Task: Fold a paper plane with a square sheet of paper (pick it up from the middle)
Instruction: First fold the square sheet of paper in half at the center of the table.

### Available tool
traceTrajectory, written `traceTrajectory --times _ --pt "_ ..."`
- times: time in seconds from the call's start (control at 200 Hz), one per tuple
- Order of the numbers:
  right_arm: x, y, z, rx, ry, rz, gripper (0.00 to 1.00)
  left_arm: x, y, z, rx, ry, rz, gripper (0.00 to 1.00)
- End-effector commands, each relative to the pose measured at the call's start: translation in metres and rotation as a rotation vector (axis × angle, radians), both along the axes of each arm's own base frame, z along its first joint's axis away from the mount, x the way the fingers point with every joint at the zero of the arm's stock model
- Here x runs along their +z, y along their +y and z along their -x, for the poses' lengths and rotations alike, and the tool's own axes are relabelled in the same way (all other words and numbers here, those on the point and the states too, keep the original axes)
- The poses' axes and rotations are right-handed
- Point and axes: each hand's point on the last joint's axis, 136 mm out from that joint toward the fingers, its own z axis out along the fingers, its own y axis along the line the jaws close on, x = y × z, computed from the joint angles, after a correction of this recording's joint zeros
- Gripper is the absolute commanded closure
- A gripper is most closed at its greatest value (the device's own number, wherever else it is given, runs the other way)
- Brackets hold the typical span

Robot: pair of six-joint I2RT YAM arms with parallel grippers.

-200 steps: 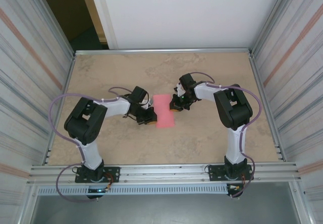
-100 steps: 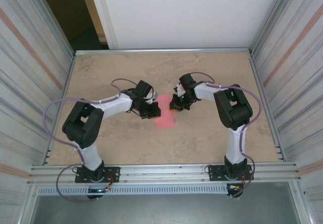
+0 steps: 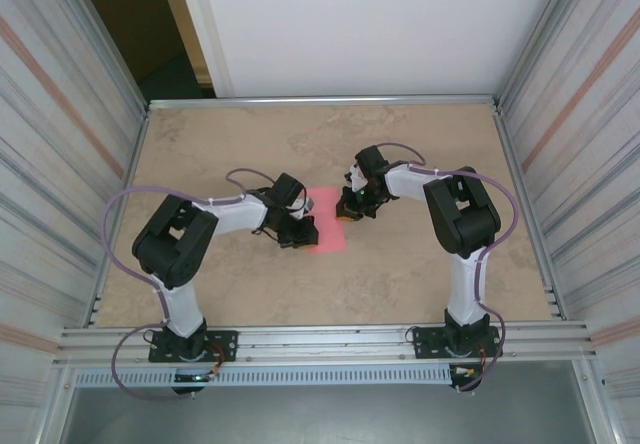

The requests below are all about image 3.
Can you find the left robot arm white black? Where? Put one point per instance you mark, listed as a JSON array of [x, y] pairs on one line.
[[175, 244]]

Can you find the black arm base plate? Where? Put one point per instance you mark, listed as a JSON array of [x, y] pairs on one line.
[[225, 344], [425, 344]]

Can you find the small circuit board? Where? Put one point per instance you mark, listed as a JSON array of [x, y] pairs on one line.
[[467, 371], [192, 377]]

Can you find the wide aluminium base rail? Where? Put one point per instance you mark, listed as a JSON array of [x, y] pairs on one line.
[[325, 344]]

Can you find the grey sheet metal panel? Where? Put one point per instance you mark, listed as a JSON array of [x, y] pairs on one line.
[[325, 414]]

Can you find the translucent corrugated side panel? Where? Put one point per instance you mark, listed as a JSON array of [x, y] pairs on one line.
[[600, 164], [40, 164]]

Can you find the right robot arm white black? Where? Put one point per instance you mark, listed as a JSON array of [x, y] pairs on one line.
[[460, 214]]

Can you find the aluminium frame post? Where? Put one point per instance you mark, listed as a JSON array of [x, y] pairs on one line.
[[538, 34], [132, 89], [55, 404], [592, 404]]

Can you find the pink paper sheet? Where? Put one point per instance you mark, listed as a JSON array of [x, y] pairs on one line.
[[330, 234]]

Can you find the white door frame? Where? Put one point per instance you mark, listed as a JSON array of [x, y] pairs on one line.
[[201, 14]]

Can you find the aluminium table edge rail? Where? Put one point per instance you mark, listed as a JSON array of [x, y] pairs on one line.
[[325, 101], [121, 214], [511, 164]]

